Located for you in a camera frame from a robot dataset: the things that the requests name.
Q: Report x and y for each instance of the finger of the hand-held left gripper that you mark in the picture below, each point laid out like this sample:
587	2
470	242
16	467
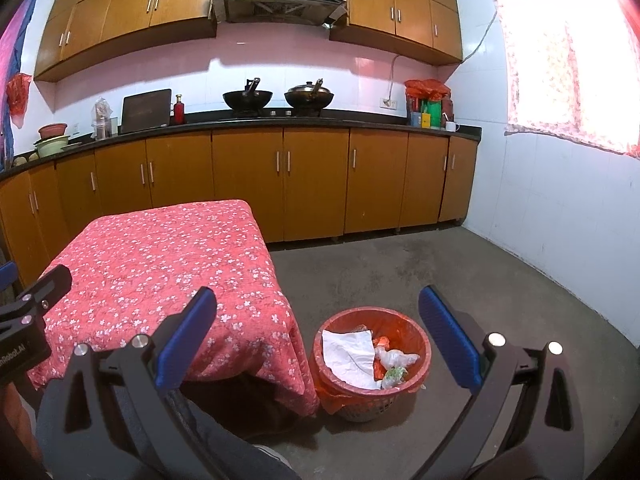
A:
50	287
7	275

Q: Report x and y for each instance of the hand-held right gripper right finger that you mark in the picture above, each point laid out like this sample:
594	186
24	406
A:
447	335

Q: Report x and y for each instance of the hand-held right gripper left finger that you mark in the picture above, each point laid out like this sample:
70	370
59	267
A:
187	330

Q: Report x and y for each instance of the white paper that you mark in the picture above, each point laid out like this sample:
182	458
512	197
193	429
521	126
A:
350	355

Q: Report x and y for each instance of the red plastic waste basket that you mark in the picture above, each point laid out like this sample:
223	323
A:
360	410

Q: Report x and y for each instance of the orange bin liner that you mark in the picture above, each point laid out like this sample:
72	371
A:
330	400

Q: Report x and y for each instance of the red floral tablecloth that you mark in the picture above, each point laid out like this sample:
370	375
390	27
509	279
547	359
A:
175	270

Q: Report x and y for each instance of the green basin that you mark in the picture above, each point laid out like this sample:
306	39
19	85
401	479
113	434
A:
52	146

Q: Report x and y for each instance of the pink basin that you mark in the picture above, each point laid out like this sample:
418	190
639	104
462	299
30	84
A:
52	131

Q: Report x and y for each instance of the jar in clear bag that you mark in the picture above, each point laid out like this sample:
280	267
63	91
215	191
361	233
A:
102	117

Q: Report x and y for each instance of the red hanging plastic bag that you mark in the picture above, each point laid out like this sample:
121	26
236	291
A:
19	95

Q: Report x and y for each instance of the wooden base cabinets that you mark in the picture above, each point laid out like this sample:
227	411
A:
315	180

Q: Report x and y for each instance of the dark cutting board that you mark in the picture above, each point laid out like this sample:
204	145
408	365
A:
145	110

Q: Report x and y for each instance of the white cup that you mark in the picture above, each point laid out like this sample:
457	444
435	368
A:
451	126

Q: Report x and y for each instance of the yellow box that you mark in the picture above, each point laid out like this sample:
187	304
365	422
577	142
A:
426	121

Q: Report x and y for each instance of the red bottle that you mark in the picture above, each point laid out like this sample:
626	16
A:
179	112

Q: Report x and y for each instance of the blue container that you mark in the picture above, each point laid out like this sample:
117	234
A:
415	119

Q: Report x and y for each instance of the pink and blue cloth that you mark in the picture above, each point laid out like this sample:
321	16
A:
10	50

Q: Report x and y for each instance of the dark brown jar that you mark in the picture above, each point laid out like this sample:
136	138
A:
447	109

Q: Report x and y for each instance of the black gas hob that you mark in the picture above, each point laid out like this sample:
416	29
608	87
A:
272	113

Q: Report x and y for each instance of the black wok with lid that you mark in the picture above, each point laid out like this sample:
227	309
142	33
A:
309	97

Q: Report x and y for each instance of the pink floral curtain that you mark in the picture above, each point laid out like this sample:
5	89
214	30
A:
565	60

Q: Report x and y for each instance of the white wall socket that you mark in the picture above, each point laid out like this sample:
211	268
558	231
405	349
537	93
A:
388	104

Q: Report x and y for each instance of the wooden wall cabinet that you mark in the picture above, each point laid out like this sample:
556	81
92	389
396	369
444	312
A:
125	5
400	5

